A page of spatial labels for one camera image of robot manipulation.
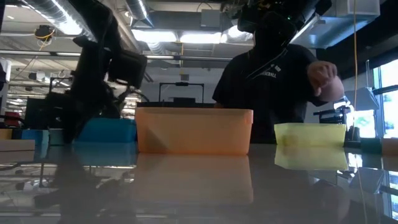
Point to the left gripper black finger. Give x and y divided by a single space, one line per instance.
82 121

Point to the teal block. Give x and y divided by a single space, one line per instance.
56 137

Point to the pale long wooden block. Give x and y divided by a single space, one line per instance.
17 145

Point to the tan wooden wedge block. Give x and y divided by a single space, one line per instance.
149 144

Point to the blue plastic bin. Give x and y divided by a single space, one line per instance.
115 130

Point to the wide black monitor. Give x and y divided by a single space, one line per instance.
37 113

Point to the red object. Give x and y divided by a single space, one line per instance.
12 119

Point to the grey ceiling box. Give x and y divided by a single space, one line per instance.
211 18

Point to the ceiling light panel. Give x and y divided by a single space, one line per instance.
200 38
154 35

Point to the person's hand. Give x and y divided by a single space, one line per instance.
321 76

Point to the person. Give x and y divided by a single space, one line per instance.
270 93

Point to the horizontal metal pipe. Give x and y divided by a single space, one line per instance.
186 57

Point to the orange plastic bin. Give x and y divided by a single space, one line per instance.
199 130

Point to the black desk equipment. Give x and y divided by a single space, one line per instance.
334 119

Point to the yellow plastic bin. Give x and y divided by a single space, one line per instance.
311 135

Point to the orange-tan block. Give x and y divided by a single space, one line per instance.
390 146

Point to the silver ventilation duct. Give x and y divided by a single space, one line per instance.
138 11

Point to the ribbed silver duct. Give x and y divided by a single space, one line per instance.
40 6

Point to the black metal gantry frame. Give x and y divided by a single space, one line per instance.
182 84

